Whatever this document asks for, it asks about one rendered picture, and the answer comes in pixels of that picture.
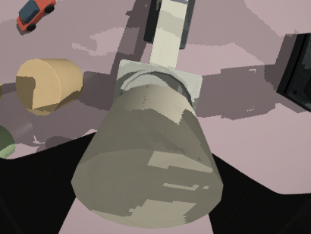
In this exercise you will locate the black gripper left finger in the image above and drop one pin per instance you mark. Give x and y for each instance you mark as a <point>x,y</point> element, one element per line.
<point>36,193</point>

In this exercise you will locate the green cylinder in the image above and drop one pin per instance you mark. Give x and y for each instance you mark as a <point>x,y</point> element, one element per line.
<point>7,145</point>

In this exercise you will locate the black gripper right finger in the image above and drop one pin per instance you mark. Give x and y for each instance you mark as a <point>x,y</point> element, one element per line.
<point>247,207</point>

